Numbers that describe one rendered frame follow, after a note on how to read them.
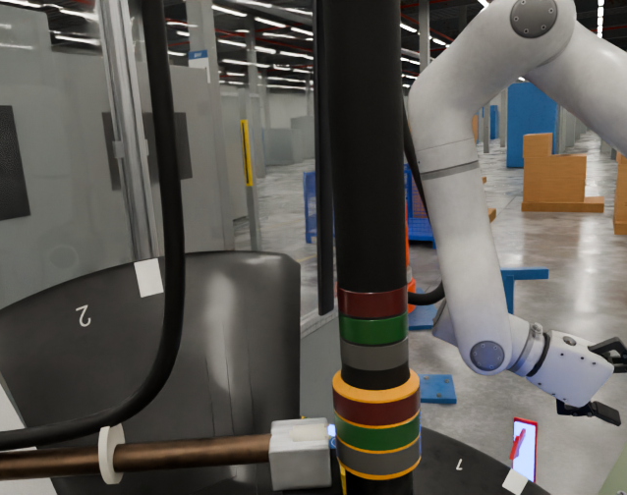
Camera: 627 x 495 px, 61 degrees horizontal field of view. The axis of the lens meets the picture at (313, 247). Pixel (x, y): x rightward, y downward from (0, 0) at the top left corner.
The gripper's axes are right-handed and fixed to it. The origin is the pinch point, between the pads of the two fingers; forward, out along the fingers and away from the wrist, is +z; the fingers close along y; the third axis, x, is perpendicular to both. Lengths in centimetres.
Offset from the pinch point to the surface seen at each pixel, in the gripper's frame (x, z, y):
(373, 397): 57, -40, -31
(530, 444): 27.5, -20.1, -6.7
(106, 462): 61, -51, -24
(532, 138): -836, 84, 170
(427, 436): 34.7, -31.6, -8.2
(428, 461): 37.9, -31.2, -8.5
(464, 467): 37.3, -28.0, -9.3
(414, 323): -264, -6, 192
